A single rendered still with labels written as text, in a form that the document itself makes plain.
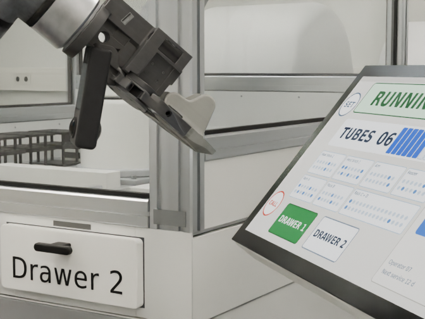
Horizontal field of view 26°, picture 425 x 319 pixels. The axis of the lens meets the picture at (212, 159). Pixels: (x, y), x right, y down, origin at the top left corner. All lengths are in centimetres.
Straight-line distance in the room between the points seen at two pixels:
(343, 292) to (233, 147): 60
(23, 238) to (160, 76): 62
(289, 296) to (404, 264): 84
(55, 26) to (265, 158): 67
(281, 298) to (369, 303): 80
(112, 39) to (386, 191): 35
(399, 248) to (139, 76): 35
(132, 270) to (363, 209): 53
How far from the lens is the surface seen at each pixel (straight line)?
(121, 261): 147
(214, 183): 145
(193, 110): 107
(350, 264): 98
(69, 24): 102
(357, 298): 93
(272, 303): 167
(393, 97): 117
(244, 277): 156
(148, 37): 105
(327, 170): 117
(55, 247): 150
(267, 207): 124
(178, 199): 141
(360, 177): 109
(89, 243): 150
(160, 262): 144
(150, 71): 105
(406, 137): 107
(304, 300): 179
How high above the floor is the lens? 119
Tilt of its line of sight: 6 degrees down
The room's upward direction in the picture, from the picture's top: straight up
